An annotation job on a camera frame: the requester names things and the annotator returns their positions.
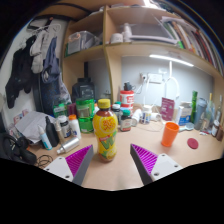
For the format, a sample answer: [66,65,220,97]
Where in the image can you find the under-shelf light strip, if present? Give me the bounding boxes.
[148,54,195,68]

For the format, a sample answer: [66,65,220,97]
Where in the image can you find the silver metal bottle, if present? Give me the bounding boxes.
[55,136,81,156]

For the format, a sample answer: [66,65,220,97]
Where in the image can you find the white wall power outlet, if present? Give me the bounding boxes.
[146,72,163,84]

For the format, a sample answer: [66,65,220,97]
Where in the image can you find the black slim bottle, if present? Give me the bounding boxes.
[44,115,60,148]

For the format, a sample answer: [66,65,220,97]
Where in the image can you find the dark bottle green cap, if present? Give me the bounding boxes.
[119,109,133,132]

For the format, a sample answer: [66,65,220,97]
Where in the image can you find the magenta foil pouch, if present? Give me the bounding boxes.
[159,96,176,122]

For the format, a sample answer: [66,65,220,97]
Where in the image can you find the orange plastic cup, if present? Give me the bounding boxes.
[161,121,181,148]

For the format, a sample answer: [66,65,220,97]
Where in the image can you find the coiled black cable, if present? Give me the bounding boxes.
[35,154,54,169]

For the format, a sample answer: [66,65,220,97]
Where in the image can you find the green translucent jar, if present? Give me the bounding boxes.
[75,97,96,134]

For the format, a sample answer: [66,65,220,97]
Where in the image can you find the dark spread jar white lid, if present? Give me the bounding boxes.
[211,119,221,138]

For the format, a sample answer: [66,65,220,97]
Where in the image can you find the clear glass bottle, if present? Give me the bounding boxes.
[214,94,224,123]

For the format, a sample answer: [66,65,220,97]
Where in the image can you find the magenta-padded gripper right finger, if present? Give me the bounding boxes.
[129,143,184,186]

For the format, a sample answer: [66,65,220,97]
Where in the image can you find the yellow labelled tea drink bottle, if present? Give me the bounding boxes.
[92,98,119,163]

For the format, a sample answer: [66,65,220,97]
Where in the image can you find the white bottle blue label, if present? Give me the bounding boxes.
[139,104,153,125]

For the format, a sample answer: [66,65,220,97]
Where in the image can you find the black headphones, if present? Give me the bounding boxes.
[0,132,38,165]

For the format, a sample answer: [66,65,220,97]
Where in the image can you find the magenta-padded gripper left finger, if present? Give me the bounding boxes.
[43,144,95,187]

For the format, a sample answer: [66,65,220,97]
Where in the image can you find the tall green box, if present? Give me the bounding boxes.
[190,90,199,124]

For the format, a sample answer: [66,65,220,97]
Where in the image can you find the large black jar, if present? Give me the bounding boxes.
[71,77,96,103]

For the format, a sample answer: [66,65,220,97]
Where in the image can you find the flat round red coaster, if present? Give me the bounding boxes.
[186,137,200,150]

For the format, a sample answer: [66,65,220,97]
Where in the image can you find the white bottle orange cap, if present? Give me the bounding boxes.
[68,114,82,140]

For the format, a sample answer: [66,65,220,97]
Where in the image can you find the grey shaker bottle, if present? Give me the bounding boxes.
[194,97,208,130]

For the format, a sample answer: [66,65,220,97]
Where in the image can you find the brown ceramic mug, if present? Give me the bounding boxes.
[215,123,224,142]

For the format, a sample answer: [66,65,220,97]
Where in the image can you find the red and white canister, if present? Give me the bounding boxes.
[119,82,136,111]

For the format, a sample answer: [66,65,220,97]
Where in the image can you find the light blue hand mirror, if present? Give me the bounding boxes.
[178,122,196,133]

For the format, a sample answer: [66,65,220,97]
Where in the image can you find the hanging clothes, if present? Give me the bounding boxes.
[4,24,73,116]

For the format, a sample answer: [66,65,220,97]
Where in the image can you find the white paper sheet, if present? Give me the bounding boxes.
[14,110,56,144]

